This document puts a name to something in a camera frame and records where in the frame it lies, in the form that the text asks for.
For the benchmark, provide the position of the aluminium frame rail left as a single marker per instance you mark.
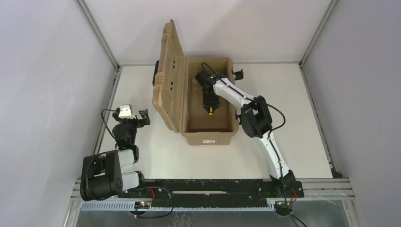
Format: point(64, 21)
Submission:
point(114, 75)

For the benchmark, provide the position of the small circuit board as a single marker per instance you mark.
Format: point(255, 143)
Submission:
point(142, 205)

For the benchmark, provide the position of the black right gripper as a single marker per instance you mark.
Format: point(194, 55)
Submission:
point(210, 105)

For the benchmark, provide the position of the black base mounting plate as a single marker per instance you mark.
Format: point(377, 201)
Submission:
point(214, 193)

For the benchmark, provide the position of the tan plastic toolbox bin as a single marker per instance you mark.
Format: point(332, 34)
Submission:
point(178, 97)

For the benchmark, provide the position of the black toolbox latch front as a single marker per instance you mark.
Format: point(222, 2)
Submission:
point(239, 118)

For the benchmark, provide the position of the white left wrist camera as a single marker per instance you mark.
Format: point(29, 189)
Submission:
point(126, 112)

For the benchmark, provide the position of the black toolbox latch rear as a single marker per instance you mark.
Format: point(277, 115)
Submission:
point(239, 75)

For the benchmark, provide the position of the black toolbox carry handle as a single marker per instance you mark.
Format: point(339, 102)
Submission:
point(155, 72)

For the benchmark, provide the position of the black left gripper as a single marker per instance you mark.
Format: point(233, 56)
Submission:
point(131, 120)

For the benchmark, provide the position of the aluminium frame rail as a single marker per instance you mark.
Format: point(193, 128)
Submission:
point(114, 75)
point(326, 16)

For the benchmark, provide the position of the aluminium frame rail right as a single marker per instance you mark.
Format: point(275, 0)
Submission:
point(326, 16)

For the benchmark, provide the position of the black toolbox latch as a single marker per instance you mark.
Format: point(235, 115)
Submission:
point(239, 118)
point(239, 75)

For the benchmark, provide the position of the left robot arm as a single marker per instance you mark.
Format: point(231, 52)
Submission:
point(102, 175)

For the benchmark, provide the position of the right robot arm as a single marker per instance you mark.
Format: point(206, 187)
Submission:
point(255, 119)

